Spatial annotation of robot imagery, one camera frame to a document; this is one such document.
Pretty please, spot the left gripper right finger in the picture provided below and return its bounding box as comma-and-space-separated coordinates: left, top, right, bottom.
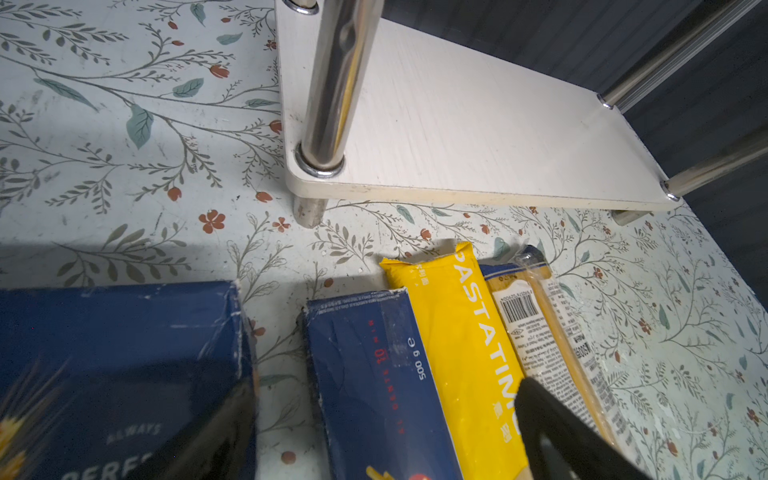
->
514, 378, 648, 480

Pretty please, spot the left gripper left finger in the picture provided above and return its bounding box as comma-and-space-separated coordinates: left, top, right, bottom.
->
126, 378, 256, 479

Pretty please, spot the clear blue spaghetti bag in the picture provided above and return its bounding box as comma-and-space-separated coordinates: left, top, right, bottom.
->
480, 245, 648, 473

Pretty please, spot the yellow Pastatime spaghetti bag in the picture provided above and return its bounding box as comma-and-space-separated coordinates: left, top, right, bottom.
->
380, 242, 532, 479

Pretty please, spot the dark blue pasta box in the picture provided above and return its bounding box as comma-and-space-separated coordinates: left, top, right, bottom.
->
1, 281, 257, 479

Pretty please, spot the white two-tier shelf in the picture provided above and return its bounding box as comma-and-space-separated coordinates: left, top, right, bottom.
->
275, 1, 767, 228

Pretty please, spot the blue Barilla spaghetti box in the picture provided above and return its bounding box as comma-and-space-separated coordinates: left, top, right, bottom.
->
303, 289, 462, 479

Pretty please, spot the floral table mat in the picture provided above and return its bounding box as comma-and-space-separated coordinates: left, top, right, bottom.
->
1, 1, 767, 479

